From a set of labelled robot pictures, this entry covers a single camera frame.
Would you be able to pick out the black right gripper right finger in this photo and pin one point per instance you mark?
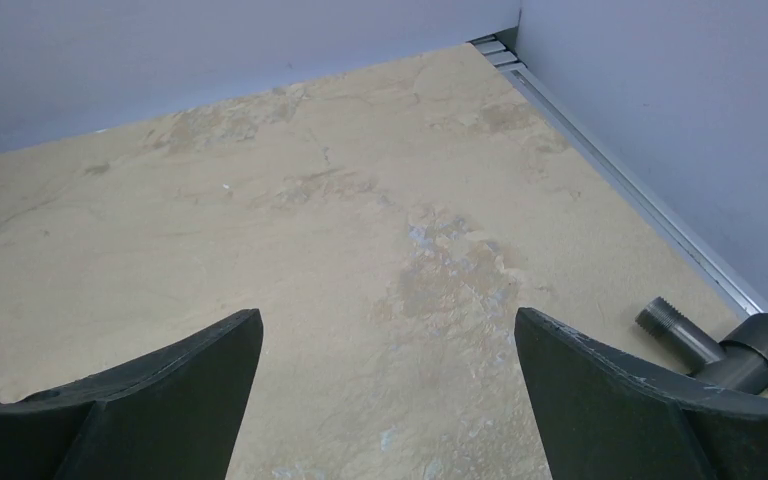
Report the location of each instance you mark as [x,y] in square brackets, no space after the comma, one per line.
[605,414]

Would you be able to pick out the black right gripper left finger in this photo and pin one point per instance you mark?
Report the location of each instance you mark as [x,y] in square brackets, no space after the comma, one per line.
[174,413]

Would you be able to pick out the grey metal pipe handle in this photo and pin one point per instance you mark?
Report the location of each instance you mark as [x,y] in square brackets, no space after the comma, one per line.
[737,362]

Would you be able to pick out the aluminium side rail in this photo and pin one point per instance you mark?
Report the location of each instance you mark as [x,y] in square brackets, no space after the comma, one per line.
[709,266]

